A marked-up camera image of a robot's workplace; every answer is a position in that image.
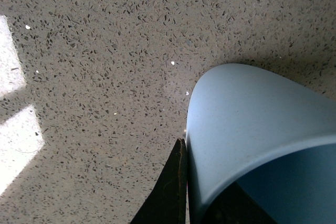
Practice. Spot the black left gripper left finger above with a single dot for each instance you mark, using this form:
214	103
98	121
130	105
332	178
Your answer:
167	201

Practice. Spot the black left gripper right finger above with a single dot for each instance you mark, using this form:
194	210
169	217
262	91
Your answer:
233	205

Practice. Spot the blue plastic cup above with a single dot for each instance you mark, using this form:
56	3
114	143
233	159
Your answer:
270	135

